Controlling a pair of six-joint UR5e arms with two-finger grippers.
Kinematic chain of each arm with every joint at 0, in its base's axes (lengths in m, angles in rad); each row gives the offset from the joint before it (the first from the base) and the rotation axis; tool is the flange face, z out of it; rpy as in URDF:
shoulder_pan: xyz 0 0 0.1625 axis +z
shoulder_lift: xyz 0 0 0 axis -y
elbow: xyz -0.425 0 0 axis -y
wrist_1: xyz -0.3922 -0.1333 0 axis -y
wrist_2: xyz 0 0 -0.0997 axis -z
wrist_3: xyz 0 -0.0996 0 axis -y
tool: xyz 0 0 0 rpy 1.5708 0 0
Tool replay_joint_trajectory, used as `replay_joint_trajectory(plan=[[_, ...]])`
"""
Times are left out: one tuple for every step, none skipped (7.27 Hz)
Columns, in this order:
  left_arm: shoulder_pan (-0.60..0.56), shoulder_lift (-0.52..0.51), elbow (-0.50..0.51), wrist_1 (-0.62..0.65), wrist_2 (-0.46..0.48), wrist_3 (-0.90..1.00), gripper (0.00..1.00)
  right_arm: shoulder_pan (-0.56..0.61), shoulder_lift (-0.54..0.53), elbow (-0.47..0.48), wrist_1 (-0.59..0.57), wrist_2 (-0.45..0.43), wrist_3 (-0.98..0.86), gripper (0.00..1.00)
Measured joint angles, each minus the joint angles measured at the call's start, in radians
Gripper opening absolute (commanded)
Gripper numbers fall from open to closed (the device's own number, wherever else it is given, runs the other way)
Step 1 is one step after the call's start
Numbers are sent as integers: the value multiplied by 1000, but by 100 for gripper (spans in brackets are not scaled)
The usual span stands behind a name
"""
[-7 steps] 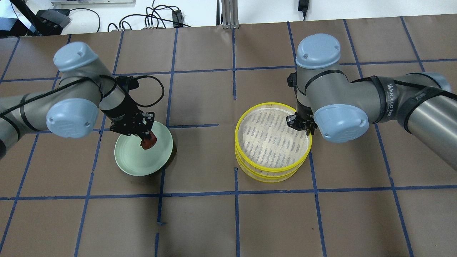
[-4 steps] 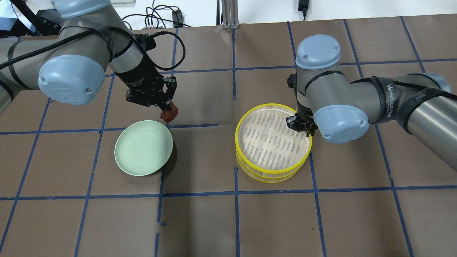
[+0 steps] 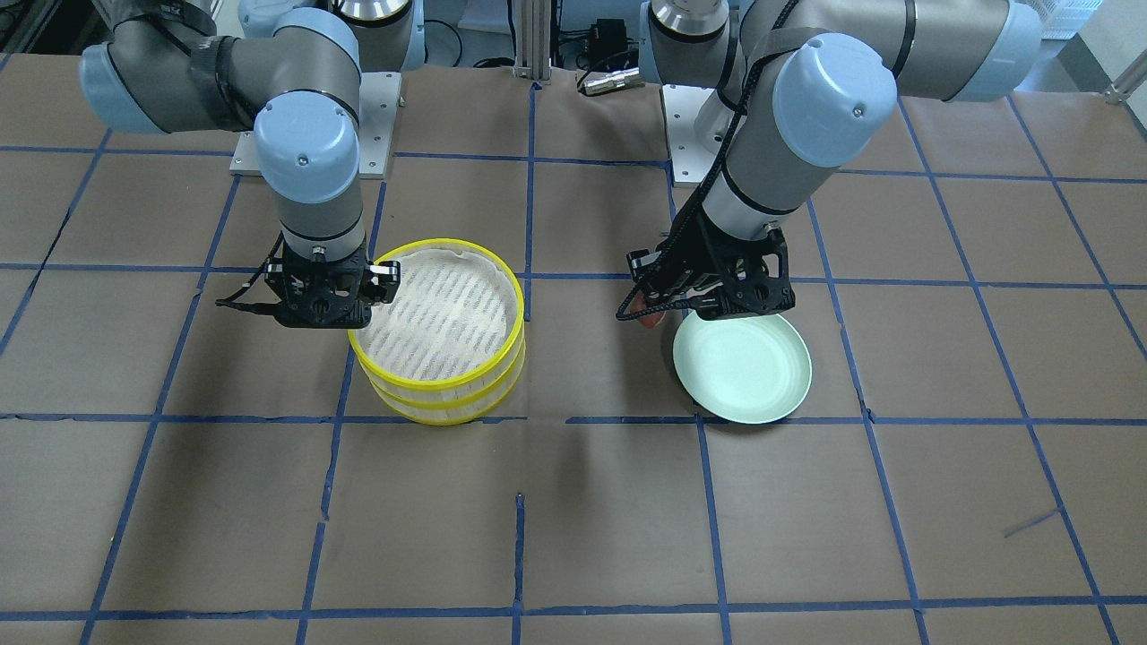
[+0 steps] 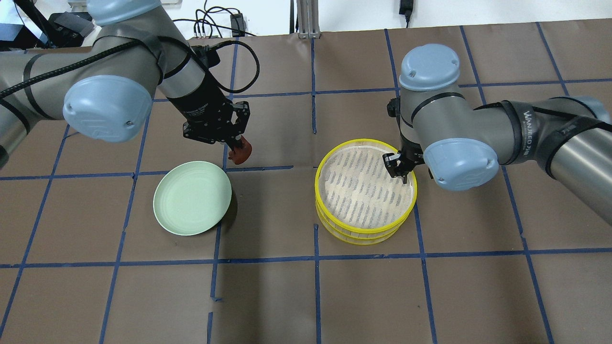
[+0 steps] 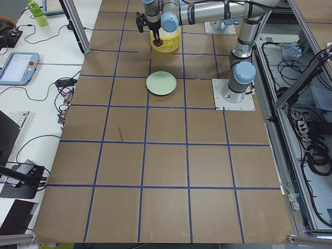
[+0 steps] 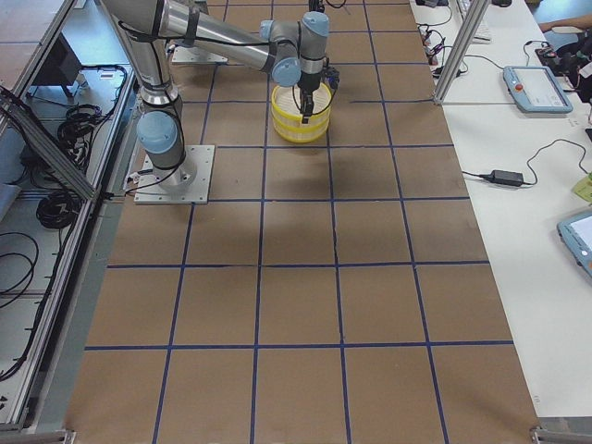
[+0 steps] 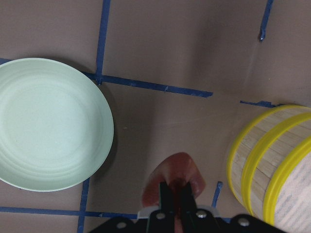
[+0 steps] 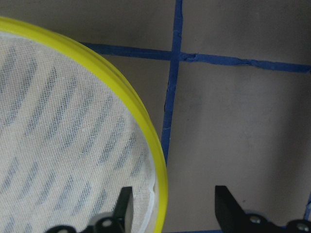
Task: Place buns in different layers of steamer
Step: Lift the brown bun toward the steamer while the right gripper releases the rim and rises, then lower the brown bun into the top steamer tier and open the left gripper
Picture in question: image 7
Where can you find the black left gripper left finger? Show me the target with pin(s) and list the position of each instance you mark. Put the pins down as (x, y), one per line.
(166, 201)

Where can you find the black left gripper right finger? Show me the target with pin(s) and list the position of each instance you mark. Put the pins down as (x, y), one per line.
(187, 200)

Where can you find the brown bun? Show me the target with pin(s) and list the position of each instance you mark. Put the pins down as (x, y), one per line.
(176, 171)

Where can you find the yellow top steamer layer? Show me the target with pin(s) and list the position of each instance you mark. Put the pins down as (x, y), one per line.
(287, 202)

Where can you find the yellow steamer layer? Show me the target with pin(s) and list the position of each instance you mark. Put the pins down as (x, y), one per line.
(287, 202)
(260, 148)

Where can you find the yellow bottom steamer layer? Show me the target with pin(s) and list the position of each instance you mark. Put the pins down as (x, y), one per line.
(260, 148)

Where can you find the light green bowl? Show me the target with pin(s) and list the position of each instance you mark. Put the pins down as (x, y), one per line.
(56, 127)

